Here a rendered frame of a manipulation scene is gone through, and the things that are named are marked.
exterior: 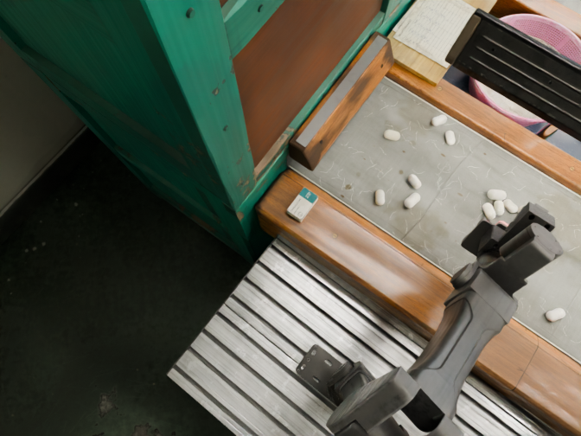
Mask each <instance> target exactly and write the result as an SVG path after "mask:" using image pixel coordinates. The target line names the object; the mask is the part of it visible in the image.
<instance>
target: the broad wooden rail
mask: <svg viewBox="0 0 581 436"><path fill-rule="evenodd" d="M303 187H305V188H307V189H309V190H310V191H311V192H313V193H314V194H316V195H317V196H318V200H317V201H316V203H315V204H314V206H313V207H312V209H311V210H310V211H309V213H308V214H307V215H306V216H305V217H304V219H303V220H302V222H300V221H298V220H296V219H295V218H293V217H292V216H291V215H289V214H287V208H288V207H289V206H290V205H291V204H292V203H293V201H294V200H295V199H296V197H297V196H298V194H299V193H300V192H301V190H302V189H303ZM255 209H256V212H257V216H258V218H259V225H260V227H261V229H262V230H264V231H265V232H266V233H268V234H269V235H270V236H271V237H273V238H274V239H275V238H277V235H278V234H279V235H281V236H282V237H283V238H285V239H286V240H287V241H288V242H290V243H291V244H293V245H294V246H296V247H297V248H299V249H300V250H302V251H303V252H304V253H306V254H308V255H309V256H310V257H311V258H312V259H314V260H316V261H317V262H318V263H320V264H321V265H323V266H324V267H326V268H327V269H329V270H330V271H331V272H332V273H334V274H335V275H337V276H338V277H339V278H341V279H343V280H344V281H345V282H347V283H348V284H350V285H351V286H352V287H353V288H355V289H356V290H358V291H359V292H361V293H362V294H364V295H365V296H367V297H368V298H370V299H371V300H373V301H374V302H375V303H376V304H377V305H379V306H381V307H382V308H383V309H385V310H386V311H388V312H389V313H391V314H392V315H394V316H395V317H396V318H397V319H399V320H400V321H401V322H403V323H404V324H406V325H407V326H409V327H410V328H411V329H412V330H414V331H415V332H417V333H418V334H419V335H420V336H421V337H423V338H424V339H425V340H427V341H428V342H429V341H430V340H431V339H432V338H433V336H434V335H435V333H436V331H437V329H438V327H439V325H440V324H441V321H442V319H443V316H444V309H445V308H446V306H445V305H444V302H445V300H446V299H447V298H448V297H449V296H450V294H451V293H452V292H453V290H454V289H455V288H454V287H453V286H452V284H451V282H450V280H451V279H452V277H450V276H449V275H447V274H446V273H444V272H443V271H441V270H440V269H438V268H437V267H435V266H434V265H432V264H431V263H430V262H428V261H427V260H425V259H423V258H422V257H420V256H419V255H417V254H416V253H414V252H413V251H412V250H411V249H409V248H408V247H406V246H404V245H403V244H401V243H400V242H398V241H397V240H395V239H394V238H393V237H391V236H390V235H388V234H386V233H385V232H383V231H382V230H381V229H379V228H377V227H376V226H375V225H374V224H372V223H371V222H369V221H367V220H366V219H364V218H363V217H361V216H360V215H358V214H356V213H355V212H354V211H353V210H351V209H350V208H348V207H347V206H345V205H344V204H342V203H341V202H339V201H337V200H336V199H335V198H334V197H332V196H330V195H329V194H327V193H326V192H324V191H323V190H321V189H320V188H318V187H317V186H316V185H315V184H313V183H311V182H310V181H308V180H307V179H305V178H304V177H302V176H300V175H299V174H297V173H296V172H295V171H294V170H292V169H287V170H285V171H283V172H281V173H280V174H279V175H278V177H277V178H276V179H275V181H274V182H273V183H272V185H271V186H270V188H269V189H268V190H267V191H266V192H265V193H264V195H263V196H262V197H261V198H260V200H259V201H258V203H257V204H256V205H255ZM470 372H471V373H473V374H474V375H476V376H477V377H479V378H480V379H482V380H483V381H485V382H486V383H487V384H488V385H490V386H491V387H492V388H494V389H496V390H497V391H499V392H500V393H501V394H503V395H505V396H506V397H507V398H508V399H509V400H511V401H512V402H514V401H515V402H517V403H518V404H519V405H520V406H521V408H522V407H524V408H525V409H526V410H527V411H529V412H530V413H532V414H533V415H535V416H536V417H538V418H539V419H540V420H542V421H544V422H545V423H546V424H547V425H548V426H550V427H552V428H553V429H554V430H556V431H557V432H559V433H560V434H562V435H563V436H581V365H580V364H579V363H577V362H575V361H574V360H572V359H571V358H570V357H569V356H567V355H565V354H564V353H563V352H561V351H560V350H558V349H556V348H555V347H553V346H552V345H551V344H549V343H548V342H546V341H545V340H543V339H542V338H540V337H538V336H537V335H535V334H534V333H533V332H531V331H530V330H529V329H527V328H526V327H524V326H523V325H521V324H519V323H518V322H516V321H515V320H513V319H512V318H511V320H510V322H509V324H507V325H505V326H504V327H503V328H502V330H501V333H500V334H498V335H496V336H495V337H493V338H492V339H491V340H490V341H489V342H488V343H487V345H486V346H485V347H484V349H483V350H482V352H481V354H480V355H479V357H478V358H477V360H476V363H475V365H474V366H473V368H472V370H471V371H470ZM515 402H514V403H515ZM517 403H515V404H517ZM518 404H517V405H518ZM519 405H518V406H519ZM524 408H523V409H524ZM525 409H524V410H525Z"/></svg>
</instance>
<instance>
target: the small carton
mask: <svg viewBox="0 0 581 436"><path fill-rule="evenodd" d="M317 200H318V196H317V195H316V194H314V193H313V192H311V191H310V190H309V189H307V188H305V187H303V189H302V190H301V192H300V193H299V194H298V196H297V197H296V199H295V200H294V201H293V203H292V204H291V205H290V206H289V207H288V208H287V214H289V215H291V216H292V217H293V218H295V219H296V220H298V221H300V222H302V220H303V219H304V217H305V216H306V215H307V214H308V213H309V211H310V210H311V209H312V207H313V206H314V204H315V203H316V201H317Z"/></svg>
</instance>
